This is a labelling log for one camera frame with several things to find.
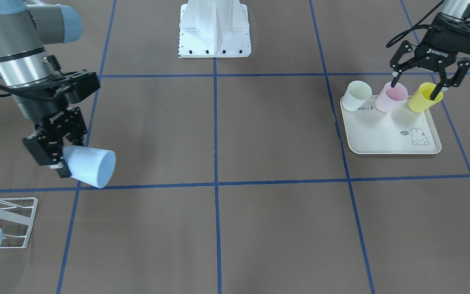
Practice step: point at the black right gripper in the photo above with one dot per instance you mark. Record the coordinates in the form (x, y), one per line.
(60, 122)

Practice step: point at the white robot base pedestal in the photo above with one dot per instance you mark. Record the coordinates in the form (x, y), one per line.
(214, 29)

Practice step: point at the cream tray with bunny drawing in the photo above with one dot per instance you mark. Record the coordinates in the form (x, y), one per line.
(398, 132)

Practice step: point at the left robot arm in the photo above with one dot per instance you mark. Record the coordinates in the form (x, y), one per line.
(458, 9)

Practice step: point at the yellow plastic cup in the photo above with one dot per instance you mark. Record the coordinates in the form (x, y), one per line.
(421, 99)

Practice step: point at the pink plastic cup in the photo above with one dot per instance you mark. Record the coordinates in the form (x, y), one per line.
(391, 97)

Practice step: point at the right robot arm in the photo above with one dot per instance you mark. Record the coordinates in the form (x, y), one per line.
(26, 26)

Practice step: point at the pale green plastic cup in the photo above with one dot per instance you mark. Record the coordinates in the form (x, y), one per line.
(356, 94)

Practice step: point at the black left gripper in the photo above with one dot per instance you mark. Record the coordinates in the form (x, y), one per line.
(434, 56)

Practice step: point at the white wire cup rack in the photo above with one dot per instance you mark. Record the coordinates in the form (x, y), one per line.
(16, 221)

